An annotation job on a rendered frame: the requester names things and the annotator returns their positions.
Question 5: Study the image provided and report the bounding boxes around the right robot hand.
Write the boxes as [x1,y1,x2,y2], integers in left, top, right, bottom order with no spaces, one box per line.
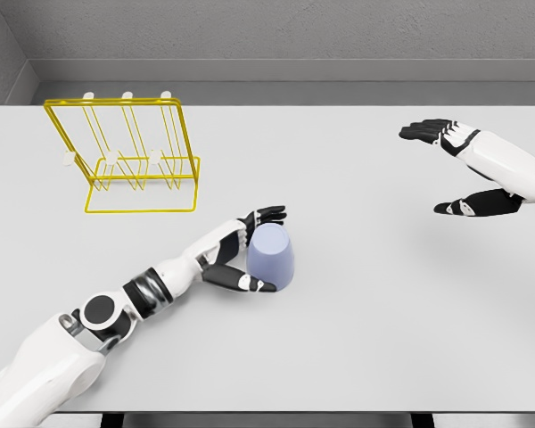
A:
[399,119,535,218]

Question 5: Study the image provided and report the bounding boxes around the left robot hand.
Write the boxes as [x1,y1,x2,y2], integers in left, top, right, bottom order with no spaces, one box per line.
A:
[181,205,288,294]

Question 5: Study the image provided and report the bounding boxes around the lavender cup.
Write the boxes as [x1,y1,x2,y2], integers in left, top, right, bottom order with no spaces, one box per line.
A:
[245,223,295,290]

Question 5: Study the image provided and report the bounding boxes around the yellow wire cup holder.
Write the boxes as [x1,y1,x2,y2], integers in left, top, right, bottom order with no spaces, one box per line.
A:
[43,91,202,214]

